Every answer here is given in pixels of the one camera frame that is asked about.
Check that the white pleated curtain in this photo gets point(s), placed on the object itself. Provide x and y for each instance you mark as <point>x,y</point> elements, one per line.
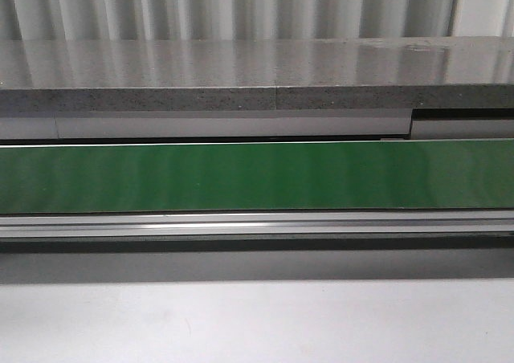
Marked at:
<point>223,19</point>

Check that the green conveyor belt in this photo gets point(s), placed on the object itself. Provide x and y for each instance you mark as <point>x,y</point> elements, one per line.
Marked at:
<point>346,175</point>

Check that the grey granite counter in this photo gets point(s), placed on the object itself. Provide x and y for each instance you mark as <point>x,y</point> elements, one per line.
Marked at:
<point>319,74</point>

